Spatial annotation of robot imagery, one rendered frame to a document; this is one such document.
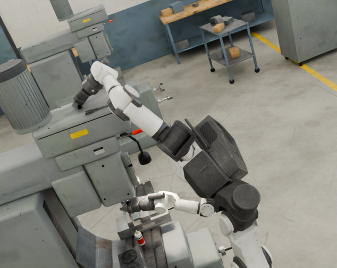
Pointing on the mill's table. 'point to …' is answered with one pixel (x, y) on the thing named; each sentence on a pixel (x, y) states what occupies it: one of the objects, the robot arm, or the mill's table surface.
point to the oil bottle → (139, 238)
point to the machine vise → (127, 231)
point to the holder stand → (132, 259)
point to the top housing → (78, 127)
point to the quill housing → (110, 179)
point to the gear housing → (88, 153)
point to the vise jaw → (144, 216)
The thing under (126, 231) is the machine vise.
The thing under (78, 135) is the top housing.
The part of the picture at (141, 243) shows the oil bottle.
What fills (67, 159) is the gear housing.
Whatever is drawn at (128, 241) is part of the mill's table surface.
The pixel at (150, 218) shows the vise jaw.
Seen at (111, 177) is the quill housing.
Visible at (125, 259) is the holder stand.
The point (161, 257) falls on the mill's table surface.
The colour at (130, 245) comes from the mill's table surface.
